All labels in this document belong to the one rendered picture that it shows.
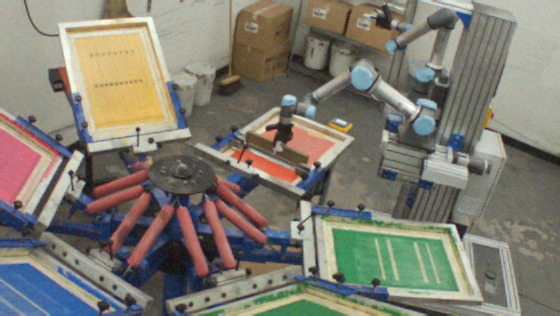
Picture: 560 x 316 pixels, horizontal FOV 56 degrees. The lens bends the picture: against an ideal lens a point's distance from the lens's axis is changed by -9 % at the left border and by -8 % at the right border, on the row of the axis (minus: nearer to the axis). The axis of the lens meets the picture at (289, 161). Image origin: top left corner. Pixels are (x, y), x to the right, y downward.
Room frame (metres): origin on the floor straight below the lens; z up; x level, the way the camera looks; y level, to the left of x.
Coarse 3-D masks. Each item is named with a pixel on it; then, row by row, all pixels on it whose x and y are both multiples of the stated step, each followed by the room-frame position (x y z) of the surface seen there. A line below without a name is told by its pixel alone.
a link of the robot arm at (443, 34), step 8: (456, 16) 3.49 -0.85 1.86; (440, 32) 3.50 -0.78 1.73; (448, 32) 3.49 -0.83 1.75; (440, 40) 3.49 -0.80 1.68; (448, 40) 3.51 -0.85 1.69; (440, 48) 3.49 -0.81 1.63; (432, 56) 3.50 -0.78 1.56; (440, 56) 3.49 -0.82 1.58; (432, 64) 3.49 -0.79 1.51; (440, 64) 3.50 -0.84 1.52; (440, 72) 3.49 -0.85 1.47
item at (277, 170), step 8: (304, 136) 3.21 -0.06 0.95; (312, 136) 3.23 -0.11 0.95; (320, 144) 3.15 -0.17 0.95; (328, 144) 3.17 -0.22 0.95; (320, 152) 3.05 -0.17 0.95; (312, 160) 2.94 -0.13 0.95; (264, 168) 2.75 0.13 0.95; (272, 168) 2.77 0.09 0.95; (280, 168) 2.78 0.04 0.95; (280, 176) 2.70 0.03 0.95; (288, 176) 2.72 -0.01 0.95; (296, 176) 2.73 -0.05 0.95
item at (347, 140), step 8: (272, 112) 3.38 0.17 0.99; (256, 120) 3.22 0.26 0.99; (264, 120) 3.26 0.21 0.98; (296, 120) 3.37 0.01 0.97; (304, 120) 3.35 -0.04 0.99; (248, 128) 3.10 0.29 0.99; (256, 128) 3.17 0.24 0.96; (312, 128) 3.33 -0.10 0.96; (320, 128) 3.30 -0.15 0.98; (328, 128) 3.31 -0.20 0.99; (336, 136) 3.26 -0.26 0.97; (344, 136) 3.24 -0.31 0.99; (344, 144) 3.14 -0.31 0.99; (336, 152) 3.02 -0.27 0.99; (328, 160) 2.91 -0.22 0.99
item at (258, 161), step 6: (294, 126) 3.31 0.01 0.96; (264, 132) 3.16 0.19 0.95; (270, 132) 3.17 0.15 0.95; (294, 132) 3.23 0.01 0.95; (300, 132) 3.25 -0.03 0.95; (306, 132) 3.27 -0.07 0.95; (240, 150) 2.89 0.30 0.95; (246, 150) 2.90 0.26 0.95; (234, 156) 2.81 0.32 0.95; (246, 156) 2.84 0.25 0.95; (252, 156) 2.85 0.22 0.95; (258, 156) 2.86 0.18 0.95; (258, 162) 2.80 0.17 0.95; (264, 162) 2.81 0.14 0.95; (258, 168) 2.74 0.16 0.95
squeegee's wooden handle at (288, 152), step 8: (248, 136) 2.95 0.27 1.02; (256, 136) 2.93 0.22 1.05; (264, 136) 2.93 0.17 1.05; (256, 144) 2.92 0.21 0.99; (264, 144) 2.90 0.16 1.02; (272, 144) 2.89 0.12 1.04; (280, 144) 2.87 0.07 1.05; (272, 152) 2.88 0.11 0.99; (280, 152) 2.86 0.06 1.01; (288, 152) 2.84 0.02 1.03; (296, 152) 2.83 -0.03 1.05; (296, 160) 2.82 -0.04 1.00; (304, 160) 2.80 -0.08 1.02
